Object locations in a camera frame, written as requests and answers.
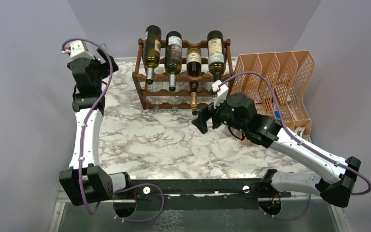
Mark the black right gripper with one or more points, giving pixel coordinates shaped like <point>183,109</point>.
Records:
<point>204,114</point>

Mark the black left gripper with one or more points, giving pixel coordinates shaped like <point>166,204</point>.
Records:
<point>105,68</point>

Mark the green wine bottle cream label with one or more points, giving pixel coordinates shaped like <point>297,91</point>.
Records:
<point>216,59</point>

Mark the clear glass bottle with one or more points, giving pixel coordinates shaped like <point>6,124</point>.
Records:
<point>115,76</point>

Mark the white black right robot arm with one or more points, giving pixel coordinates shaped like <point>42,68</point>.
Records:
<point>333,178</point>

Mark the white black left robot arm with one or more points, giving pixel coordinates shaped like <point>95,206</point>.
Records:
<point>85,181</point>

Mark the green wine bottle far left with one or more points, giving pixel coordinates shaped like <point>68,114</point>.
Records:
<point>151,51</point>

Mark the brown wooden wine rack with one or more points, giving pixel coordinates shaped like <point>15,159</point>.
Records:
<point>144,92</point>

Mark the dark bottle gold foil neck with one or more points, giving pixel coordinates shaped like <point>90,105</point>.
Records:
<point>193,65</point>

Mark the green wine bottle white label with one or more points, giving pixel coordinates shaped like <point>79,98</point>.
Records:
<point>173,57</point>

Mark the orange plastic file organizer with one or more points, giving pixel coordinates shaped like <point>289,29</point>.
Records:
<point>289,74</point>

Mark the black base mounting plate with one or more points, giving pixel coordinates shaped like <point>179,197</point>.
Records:
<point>198,194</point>

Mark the aluminium frame rail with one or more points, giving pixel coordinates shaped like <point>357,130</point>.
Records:
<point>161,144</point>

